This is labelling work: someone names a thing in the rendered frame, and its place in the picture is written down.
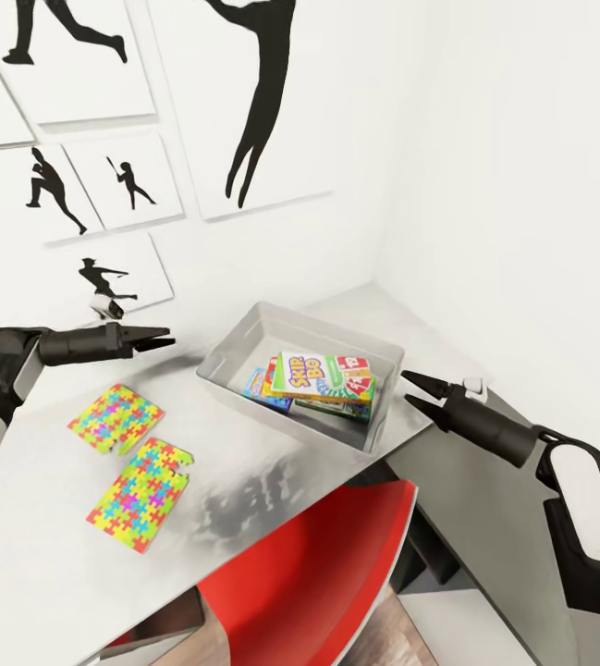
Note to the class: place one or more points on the board game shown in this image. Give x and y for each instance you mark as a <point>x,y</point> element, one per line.
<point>254,392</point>
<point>348,411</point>
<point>316,377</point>

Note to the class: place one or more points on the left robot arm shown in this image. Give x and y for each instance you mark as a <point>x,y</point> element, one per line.
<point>26,351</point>

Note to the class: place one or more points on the jigsaw puzzle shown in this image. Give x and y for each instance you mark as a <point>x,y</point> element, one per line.
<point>135,507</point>
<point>119,414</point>

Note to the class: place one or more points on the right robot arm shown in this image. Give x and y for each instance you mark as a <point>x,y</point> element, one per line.
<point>568,466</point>

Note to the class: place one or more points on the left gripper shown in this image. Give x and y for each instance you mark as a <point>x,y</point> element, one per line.
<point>114,341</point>

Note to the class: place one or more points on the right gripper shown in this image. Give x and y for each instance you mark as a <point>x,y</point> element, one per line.
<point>470,419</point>

